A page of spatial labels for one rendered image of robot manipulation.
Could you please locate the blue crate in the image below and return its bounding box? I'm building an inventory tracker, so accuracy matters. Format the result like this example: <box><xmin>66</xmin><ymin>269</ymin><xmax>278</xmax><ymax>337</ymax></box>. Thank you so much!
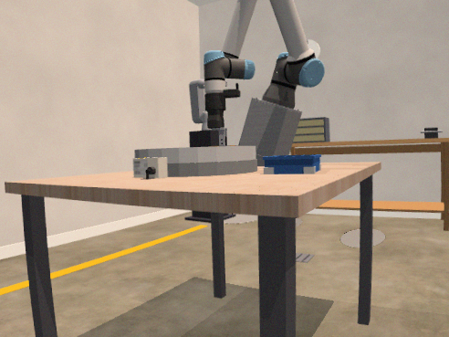
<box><xmin>263</xmin><ymin>154</ymin><xmax>321</xmax><ymax>174</ymax></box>

